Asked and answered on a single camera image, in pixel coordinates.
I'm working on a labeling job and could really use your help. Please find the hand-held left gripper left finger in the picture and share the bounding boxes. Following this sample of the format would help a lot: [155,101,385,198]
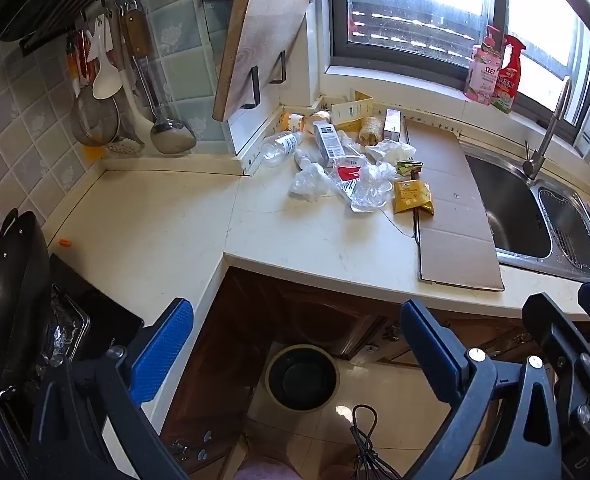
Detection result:
[30,298,194,480]

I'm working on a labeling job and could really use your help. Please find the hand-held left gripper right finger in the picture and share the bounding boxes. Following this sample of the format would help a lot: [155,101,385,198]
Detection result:
[400,300,563,480]

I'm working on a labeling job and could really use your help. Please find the dark round trash bin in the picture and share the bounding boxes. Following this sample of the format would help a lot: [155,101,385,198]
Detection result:
[264,344,342,413]

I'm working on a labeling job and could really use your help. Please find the yellow white carton box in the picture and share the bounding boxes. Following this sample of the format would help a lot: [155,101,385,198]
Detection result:
[330,91,376,131]

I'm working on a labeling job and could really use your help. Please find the brown wooden cabinet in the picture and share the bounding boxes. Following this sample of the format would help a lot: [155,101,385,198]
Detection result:
[160,265,590,480]

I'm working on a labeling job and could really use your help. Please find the black gas stove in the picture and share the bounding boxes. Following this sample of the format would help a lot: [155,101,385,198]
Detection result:
[5,254,145,411]

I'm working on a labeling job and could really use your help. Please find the aluminium foil stove liner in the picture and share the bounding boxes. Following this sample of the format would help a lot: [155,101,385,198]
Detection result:
[35,285,92,381]

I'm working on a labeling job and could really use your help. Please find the brown cardboard sheet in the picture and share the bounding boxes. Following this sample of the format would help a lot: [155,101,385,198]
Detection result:
[404,119,504,292]

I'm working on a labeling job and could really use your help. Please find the stainless steel sink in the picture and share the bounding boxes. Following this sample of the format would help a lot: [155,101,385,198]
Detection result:
[462,140,590,288]

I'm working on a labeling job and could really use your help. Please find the yellow snack packet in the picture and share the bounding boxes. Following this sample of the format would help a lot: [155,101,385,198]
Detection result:
[392,179,435,217]

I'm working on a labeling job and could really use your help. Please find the black wok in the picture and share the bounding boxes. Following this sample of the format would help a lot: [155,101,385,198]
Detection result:
[0,208,53,406]

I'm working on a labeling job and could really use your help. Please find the crumpled clear plastic wrappers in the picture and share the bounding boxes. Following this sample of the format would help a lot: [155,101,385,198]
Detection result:
[332,175,393,213]

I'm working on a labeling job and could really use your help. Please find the crumpled clear plastic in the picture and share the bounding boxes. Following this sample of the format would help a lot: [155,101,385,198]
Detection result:
[360,161,398,186]
[288,162,336,203]

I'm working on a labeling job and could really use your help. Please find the metal faucet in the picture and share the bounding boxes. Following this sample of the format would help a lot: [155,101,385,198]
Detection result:
[521,76,574,181]

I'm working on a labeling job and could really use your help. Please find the red white packet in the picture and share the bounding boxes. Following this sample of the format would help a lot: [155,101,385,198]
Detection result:
[332,156,371,183]

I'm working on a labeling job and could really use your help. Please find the crumpled white plastic bag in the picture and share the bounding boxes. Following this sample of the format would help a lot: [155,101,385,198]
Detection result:
[365,140,418,163]

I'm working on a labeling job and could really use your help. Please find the white slotted spoon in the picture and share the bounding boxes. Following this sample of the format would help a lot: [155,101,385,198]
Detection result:
[106,95,146,153]

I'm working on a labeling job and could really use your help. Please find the tan loofah sponge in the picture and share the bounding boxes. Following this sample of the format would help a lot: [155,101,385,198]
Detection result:
[357,116,385,145]

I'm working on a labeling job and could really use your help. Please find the blue white carton box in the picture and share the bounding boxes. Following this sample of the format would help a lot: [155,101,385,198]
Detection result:
[312,121,347,167]

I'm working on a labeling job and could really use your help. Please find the white board stand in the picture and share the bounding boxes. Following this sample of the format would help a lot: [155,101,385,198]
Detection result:
[227,105,326,177]

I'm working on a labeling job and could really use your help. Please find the clear plastic bottle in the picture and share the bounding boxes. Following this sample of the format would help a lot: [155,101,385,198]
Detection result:
[259,131,303,168]

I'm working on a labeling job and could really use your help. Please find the metal mesh strainer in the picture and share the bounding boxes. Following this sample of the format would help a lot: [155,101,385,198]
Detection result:
[72,35,121,148]

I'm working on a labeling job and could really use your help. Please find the red spray bottle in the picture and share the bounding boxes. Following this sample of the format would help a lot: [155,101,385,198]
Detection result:
[490,34,526,113]

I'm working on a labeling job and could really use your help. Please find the red packets on windowsill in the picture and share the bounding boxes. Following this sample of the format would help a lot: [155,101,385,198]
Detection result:
[464,25,506,106]

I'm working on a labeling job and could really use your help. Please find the white rice paddle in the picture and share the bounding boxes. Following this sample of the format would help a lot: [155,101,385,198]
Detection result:
[92,15,124,101]

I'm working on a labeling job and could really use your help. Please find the wooden cutting board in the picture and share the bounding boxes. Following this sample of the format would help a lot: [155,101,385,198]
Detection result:
[212,0,312,122]

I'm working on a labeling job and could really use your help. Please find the window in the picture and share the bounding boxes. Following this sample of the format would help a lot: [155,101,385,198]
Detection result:
[327,0,590,126]

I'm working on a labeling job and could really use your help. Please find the black cable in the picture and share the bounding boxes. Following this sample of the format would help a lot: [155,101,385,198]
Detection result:
[347,405,391,480]

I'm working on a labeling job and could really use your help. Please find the wooden handled metal ladle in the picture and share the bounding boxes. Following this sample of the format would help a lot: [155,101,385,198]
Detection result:
[120,0,197,155]

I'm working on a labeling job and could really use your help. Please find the black wire board rack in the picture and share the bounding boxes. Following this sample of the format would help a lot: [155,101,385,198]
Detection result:
[179,0,288,110]

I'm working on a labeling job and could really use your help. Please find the red handled utensil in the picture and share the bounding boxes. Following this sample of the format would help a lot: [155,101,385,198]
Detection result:
[65,30,93,98]

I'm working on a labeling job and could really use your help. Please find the black utensil rail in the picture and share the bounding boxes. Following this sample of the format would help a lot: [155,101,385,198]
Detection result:
[0,0,141,56]

